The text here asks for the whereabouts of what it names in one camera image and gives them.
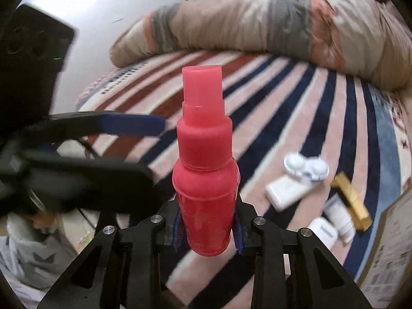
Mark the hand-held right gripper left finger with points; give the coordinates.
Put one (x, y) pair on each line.
(177, 231)

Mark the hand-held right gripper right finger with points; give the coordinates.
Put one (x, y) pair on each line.
(238, 235)

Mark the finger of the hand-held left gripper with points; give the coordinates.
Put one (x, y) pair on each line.
(128, 124)
(83, 180)

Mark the red spray bottle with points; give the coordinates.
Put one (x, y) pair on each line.
(204, 164)

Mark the white rectangular box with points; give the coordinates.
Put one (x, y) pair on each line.
(285, 191)

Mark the white rounded case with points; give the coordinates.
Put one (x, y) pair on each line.
(323, 231)

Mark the grey patterned clothing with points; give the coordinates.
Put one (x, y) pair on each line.
(29, 257)

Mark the white contact lens case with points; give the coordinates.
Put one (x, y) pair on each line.
(305, 168)

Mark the white tube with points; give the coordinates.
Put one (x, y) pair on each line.
(341, 219)

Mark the gold rectangular box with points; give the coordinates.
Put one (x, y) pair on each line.
(352, 202)

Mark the striped bed sheet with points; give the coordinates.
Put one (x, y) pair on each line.
(289, 119)

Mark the printed cardboard box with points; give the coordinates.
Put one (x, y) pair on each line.
(388, 251)

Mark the rolled patchwork quilt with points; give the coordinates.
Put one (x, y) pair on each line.
(257, 29)

